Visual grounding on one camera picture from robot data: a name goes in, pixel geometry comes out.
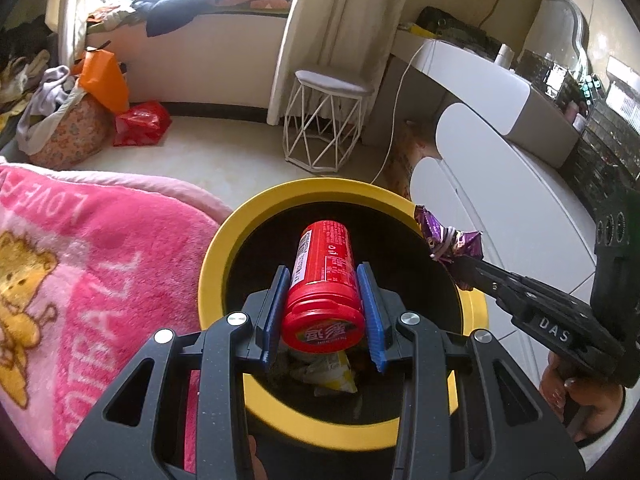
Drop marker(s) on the yellow flat item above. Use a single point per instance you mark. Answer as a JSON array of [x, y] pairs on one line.
[[417, 30]]

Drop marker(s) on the floral fabric bag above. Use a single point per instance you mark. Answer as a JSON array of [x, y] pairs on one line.
[[75, 135]]

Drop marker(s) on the narrow white curtain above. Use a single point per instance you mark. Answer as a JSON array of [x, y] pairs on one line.
[[75, 5]]

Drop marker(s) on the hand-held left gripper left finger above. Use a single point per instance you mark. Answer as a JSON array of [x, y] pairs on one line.
[[275, 320]]

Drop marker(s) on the orange patterned box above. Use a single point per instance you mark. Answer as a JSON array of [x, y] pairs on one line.
[[415, 160]]

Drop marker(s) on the orange bag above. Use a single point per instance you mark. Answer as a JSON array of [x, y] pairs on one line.
[[102, 82]]

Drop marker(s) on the silver-framed vanity mirror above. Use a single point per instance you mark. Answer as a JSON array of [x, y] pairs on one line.
[[555, 30]]

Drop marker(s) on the wide white curtain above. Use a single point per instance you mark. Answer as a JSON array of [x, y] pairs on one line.
[[340, 35]]

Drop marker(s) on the purple crinkled snack wrapper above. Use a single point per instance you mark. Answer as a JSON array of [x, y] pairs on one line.
[[440, 230]]

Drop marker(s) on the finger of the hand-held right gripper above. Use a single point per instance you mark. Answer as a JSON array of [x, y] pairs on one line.
[[500, 280]]

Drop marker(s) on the yellow white snack wrapper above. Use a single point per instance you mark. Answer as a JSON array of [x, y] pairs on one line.
[[330, 377]]

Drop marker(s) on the grey white garment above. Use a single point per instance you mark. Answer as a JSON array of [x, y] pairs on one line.
[[45, 105]]

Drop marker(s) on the orange green cloth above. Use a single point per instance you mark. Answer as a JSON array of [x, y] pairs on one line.
[[110, 17]]

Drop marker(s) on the red plastic canister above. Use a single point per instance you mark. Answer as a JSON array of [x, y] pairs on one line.
[[320, 270]]

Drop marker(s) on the pile of mixed clothes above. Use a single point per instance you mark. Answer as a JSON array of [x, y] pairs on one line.
[[17, 85]]

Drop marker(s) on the white drawer cabinet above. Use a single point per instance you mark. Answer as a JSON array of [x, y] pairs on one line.
[[500, 200]]

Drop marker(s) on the red plastic bag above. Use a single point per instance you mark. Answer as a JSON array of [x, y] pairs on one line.
[[142, 125]]

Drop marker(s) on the black fuzzy clothing heap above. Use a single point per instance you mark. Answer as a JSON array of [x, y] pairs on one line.
[[22, 37]]

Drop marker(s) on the black bag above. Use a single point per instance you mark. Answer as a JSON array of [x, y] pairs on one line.
[[450, 27]]

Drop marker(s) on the person's right hand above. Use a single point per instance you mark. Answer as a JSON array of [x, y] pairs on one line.
[[595, 405]]

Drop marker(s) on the yellow-rimmed black trash bin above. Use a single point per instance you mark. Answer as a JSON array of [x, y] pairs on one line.
[[310, 189]]

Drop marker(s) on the dark blue jacket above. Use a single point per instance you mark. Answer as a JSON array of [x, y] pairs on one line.
[[170, 10]]

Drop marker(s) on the white window seat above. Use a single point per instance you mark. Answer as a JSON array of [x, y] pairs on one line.
[[215, 65]]

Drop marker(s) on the pink printed blanket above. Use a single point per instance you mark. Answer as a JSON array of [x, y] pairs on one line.
[[125, 240]]

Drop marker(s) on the white bottle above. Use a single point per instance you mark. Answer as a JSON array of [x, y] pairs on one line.
[[504, 56]]

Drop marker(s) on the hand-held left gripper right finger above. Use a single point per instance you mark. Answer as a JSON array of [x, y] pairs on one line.
[[372, 320]]

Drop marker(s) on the dark storage box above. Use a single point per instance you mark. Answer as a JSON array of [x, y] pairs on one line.
[[542, 72]]

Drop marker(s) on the white vanity table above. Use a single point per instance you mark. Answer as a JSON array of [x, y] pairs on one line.
[[480, 90]]

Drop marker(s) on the mirrored drawer organizer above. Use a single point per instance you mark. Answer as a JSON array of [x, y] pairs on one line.
[[610, 125]]

